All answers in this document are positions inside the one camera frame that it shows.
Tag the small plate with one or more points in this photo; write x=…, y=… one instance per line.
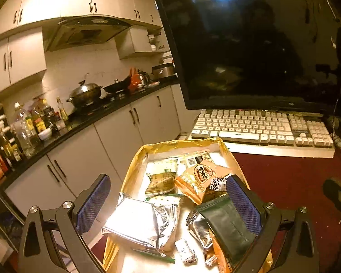
x=152, y=84

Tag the white bowl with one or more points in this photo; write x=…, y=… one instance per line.
x=46, y=134

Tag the white kitchen cabinets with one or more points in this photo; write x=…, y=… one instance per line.
x=116, y=128
x=39, y=0

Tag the silver-wrapped patterned candy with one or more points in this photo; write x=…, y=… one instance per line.
x=184, y=250

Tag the range hood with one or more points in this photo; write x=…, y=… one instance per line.
x=85, y=31

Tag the steel wok with lid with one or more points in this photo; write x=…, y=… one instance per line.
x=83, y=93

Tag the brown packet with barcode label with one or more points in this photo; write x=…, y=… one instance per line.
x=193, y=160

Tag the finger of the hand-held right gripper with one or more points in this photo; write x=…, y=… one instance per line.
x=338, y=194

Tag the black kitchen countertop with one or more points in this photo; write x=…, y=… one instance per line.
x=82, y=122

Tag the steel kettle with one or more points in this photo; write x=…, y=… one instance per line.
x=144, y=77

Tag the pale cracker packet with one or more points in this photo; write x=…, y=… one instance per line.
x=164, y=165

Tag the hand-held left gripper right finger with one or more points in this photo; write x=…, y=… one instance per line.
x=243, y=204

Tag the black frying pan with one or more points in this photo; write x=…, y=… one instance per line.
x=116, y=88

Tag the white upper kitchen cabinets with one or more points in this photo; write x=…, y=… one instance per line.
x=39, y=0

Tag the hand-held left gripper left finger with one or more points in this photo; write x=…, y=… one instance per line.
x=93, y=202

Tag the small olive green packet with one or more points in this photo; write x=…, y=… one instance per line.
x=160, y=183

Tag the white computer keyboard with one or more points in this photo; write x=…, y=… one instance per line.
x=244, y=125

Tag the black-white patterned candy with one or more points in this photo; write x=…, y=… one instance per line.
x=217, y=183

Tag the row of condiment bottles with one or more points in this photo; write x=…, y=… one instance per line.
x=25, y=130

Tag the dark green packet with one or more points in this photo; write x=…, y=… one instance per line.
x=227, y=224

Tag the orange snack packet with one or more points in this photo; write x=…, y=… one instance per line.
x=220, y=257
x=201, y=176

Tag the block-shaped silver foil packet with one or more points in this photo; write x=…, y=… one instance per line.
x=136, y=224

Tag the gold cardboard box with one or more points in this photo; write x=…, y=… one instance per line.
x=134, y=173

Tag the white lower kitchen cabinets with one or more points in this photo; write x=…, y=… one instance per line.
x=116, y=128

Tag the white wall shelf cabinet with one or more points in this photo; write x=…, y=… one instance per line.
x=133, y=42

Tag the rice cooker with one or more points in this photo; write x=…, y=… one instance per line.
x=163, y=72

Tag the red kitchen bag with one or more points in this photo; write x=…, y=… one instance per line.
x=134, y=79

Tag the black computer monitor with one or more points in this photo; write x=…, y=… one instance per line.
x=244, y=48

